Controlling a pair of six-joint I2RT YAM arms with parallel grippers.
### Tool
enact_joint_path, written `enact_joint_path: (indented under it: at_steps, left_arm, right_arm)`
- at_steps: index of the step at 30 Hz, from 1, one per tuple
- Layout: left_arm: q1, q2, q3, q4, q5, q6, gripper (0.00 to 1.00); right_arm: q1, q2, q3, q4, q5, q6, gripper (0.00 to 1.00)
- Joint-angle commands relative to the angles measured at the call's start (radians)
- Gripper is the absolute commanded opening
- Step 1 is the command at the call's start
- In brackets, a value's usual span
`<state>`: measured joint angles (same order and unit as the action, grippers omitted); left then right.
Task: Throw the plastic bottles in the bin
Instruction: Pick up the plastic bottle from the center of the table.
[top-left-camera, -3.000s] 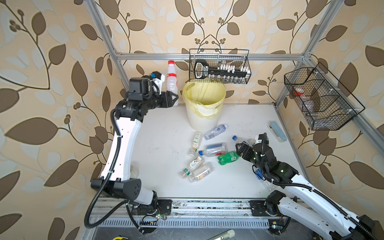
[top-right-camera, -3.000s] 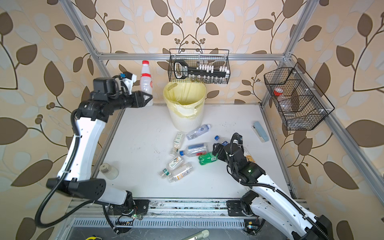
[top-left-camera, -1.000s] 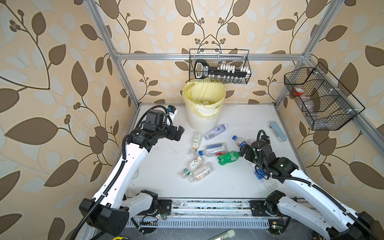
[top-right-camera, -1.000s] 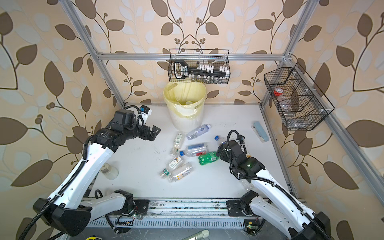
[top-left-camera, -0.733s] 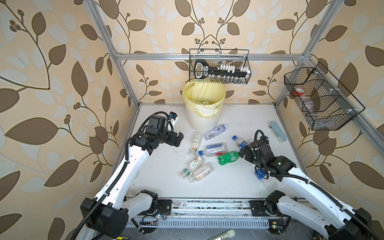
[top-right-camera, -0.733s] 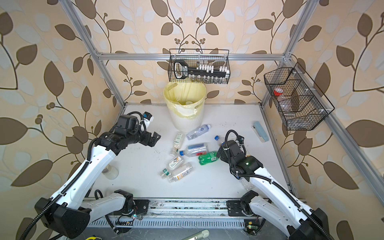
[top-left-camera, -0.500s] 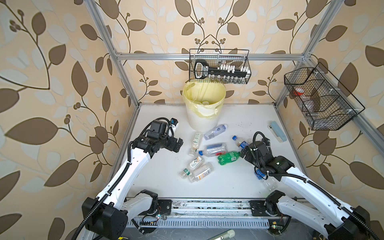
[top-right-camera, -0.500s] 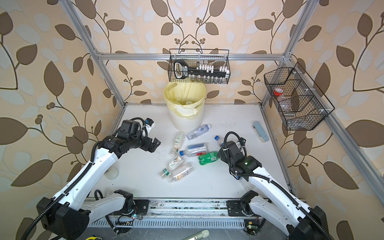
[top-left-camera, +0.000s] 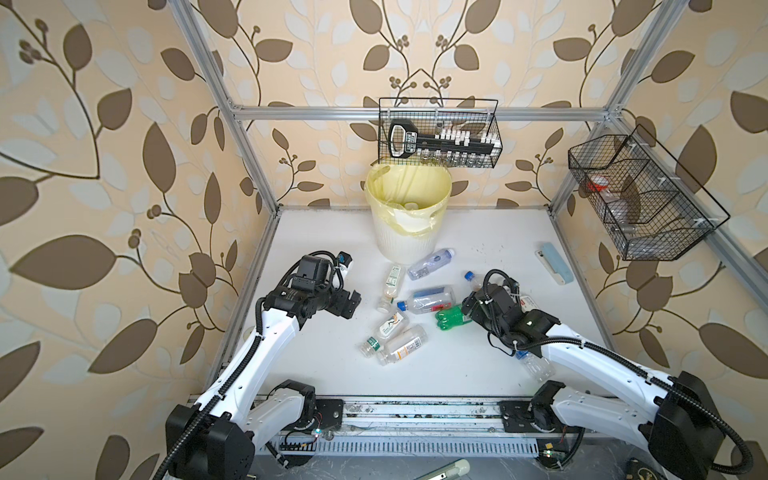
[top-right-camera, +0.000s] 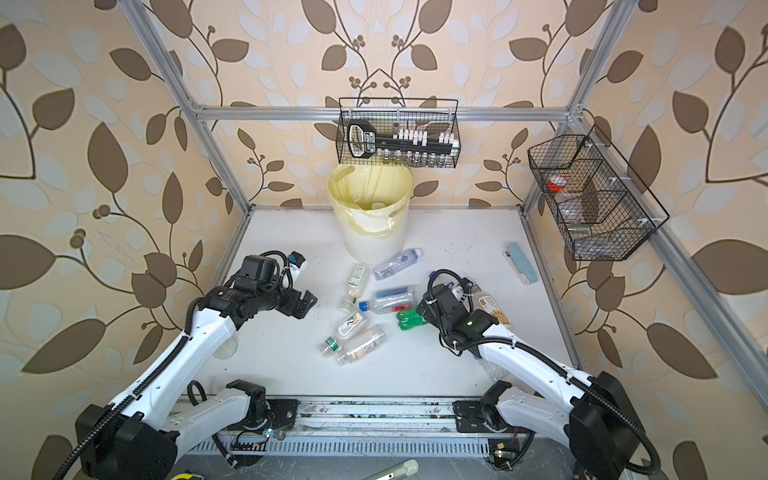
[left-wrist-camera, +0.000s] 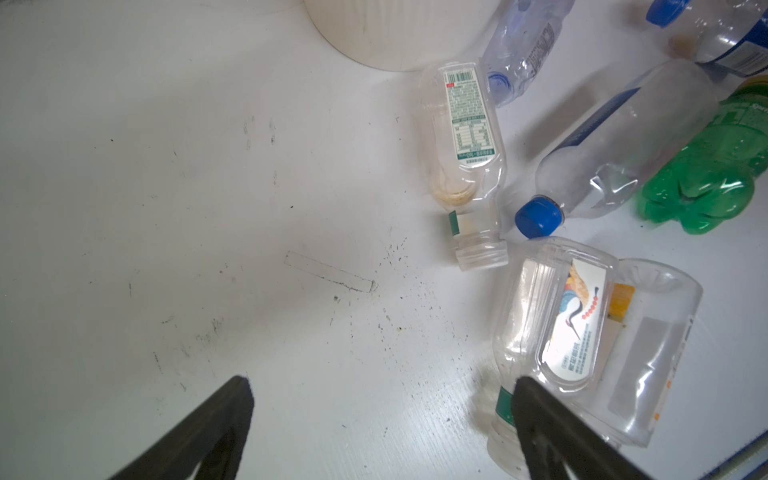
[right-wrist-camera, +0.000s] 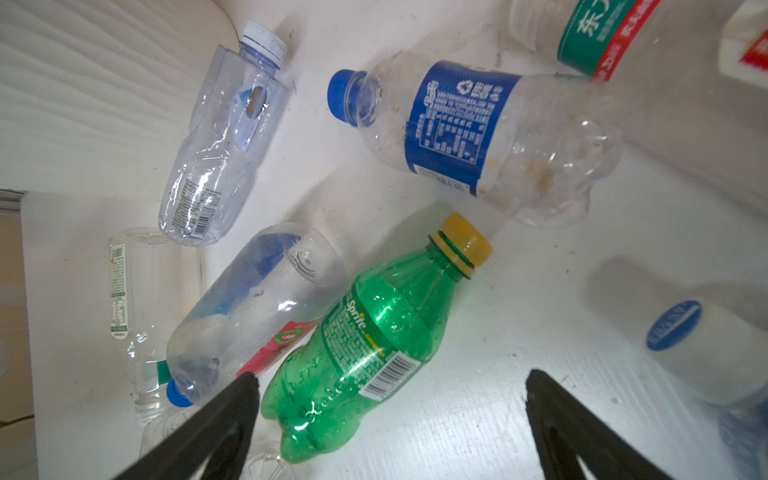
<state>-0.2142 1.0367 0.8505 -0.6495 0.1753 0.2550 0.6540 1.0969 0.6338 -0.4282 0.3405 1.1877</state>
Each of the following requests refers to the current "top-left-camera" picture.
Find small bottle green white label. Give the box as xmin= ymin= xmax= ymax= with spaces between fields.
xmin=377 ymin=263 xmax=406 ymax=313

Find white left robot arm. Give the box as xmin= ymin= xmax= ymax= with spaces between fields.
xmin=154 ymin=267 xmax=361 ymax=479

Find water bottle blue label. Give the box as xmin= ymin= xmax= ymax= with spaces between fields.
xmin=515 ymin=351 xmax=555 ymax=383

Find capless bottle green red label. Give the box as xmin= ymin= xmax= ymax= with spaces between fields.
xmin=519 ymin=294 xmax=539 ymax=312

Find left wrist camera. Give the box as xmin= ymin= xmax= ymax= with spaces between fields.
xmin=335 ymin=251 xmax=353 ymax=278

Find black wire basket right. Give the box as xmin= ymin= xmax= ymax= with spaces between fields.
xmin=568 ymin=125 xmax=731 ymax=262

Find yellow bin liner bag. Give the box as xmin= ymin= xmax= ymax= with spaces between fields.
xmin=364 ymin=164 xmax=453 ymax=237

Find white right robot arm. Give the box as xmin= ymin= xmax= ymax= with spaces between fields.
xmin=461 ymin=279 xmax=754 ymax=479

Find clear bottle blue pink label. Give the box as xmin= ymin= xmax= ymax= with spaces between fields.
xmin=396 ymin=286 xmax=456 ymax=315

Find green sprite bottle yellow cap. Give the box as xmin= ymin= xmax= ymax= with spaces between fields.
xmin=435 ymin=305 xmax=472 ymax=331

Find clear bottle yellow label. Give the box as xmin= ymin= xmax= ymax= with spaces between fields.
xmin=378 ymin=325 xmax=428 ymax=366

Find red capped jar in basket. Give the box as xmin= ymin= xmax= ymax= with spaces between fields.
xmin=585 ymin=175 xmax=610 ymax=194

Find white ribbed trash bin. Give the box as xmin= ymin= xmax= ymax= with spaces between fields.
xmin=371 ymin=205 xmax=447 ymax=265

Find metal base rail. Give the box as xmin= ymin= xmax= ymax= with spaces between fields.
xmin=315 ymin=395 xmax=553 ymax=437

